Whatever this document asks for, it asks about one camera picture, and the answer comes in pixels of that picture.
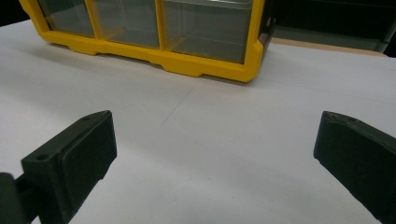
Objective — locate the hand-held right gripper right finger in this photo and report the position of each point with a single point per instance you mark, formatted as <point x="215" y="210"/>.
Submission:
<point x="358" y="152"/>

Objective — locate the clear plastic drawer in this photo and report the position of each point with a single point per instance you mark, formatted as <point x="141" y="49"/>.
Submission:
<point x="205" y="29"/>
<point x="67" y="17"/>
<point x="127" y="21"/>

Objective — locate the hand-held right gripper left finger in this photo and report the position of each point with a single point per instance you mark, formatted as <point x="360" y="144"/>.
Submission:
<point x="71" y="161"/>

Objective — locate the yellow drawer cabinet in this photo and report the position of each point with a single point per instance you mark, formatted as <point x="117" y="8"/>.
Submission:
<point x="199" y="63"/>

